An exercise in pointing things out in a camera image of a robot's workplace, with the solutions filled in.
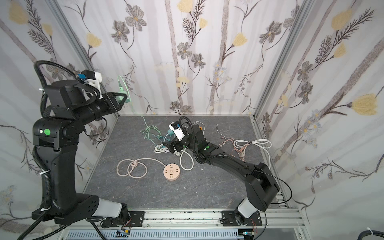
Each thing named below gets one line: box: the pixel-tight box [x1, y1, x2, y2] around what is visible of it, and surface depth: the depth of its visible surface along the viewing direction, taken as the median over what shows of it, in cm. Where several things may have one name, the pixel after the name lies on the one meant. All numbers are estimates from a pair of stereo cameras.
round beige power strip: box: [163, 163, 181, 181], surface depth 90 cm
